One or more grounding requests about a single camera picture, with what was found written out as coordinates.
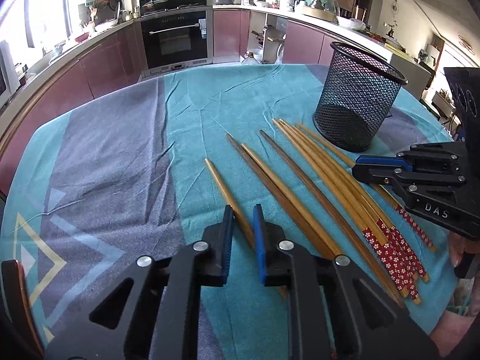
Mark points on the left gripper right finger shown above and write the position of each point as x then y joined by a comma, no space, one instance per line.
272,251

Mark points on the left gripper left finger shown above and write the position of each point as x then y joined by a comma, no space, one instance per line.
216,264

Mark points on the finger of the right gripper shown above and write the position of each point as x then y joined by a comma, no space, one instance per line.
444,156
376,174

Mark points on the dark brown wooden chopstick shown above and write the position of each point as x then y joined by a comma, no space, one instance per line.
275,192

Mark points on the light brown wooden chopstick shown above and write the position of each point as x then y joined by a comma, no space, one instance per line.
327,245

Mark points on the pink sleeve right forearm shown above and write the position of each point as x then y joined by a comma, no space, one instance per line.
457,319

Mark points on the person's right hand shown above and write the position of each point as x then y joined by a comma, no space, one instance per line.
458,246

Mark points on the black mesh utensil holder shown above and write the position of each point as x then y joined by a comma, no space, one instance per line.
359,91

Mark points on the teal grey tablecloth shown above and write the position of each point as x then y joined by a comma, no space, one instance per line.
124,176

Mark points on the round bamboo steamer tray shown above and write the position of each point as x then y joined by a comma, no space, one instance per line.
317,13

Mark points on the black built-in oven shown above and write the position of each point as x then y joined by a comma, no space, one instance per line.
177,39

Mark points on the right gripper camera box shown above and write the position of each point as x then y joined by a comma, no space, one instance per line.
464,85

